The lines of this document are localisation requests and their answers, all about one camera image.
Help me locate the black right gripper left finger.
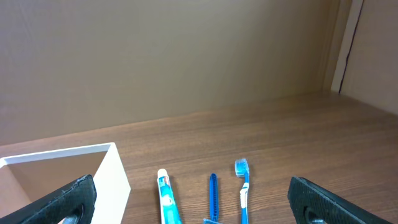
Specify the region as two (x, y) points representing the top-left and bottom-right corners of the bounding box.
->
(1, 174), (97, 224)

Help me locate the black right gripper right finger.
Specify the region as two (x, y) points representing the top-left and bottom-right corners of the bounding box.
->
(287, 176), (391, 224)

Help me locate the white cardboard box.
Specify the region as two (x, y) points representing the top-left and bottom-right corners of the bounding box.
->
(1, 142), (131, 223)

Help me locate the blue white toothbrush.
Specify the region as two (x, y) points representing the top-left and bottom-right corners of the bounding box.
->
(234, 159), (250, 224)

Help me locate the teal toothpaste tube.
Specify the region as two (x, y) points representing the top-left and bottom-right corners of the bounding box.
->
(157, 169), (182, 224)

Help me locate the blue disposable razor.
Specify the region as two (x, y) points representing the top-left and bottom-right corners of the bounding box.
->
(202, 173), (221, 224)

